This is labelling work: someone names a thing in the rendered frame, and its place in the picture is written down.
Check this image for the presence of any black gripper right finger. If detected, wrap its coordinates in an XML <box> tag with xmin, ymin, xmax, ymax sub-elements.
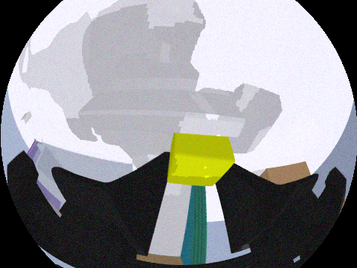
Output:
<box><xmin>215</xmin><ymin>163</ymin><xmax>318</xmax><ymax>253</ymax></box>

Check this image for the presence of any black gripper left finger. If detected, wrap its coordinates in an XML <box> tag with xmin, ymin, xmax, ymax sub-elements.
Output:
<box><xmin>51</xmin><ymin>152</ymin><xmax>170</xmax><ymax>256</ymax></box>

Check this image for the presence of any small yellow block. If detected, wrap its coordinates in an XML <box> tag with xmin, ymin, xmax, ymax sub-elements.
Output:
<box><xmin>167</xmin><ymin>133</ymin><xmax>235</xmax><ymax>187</ymax></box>

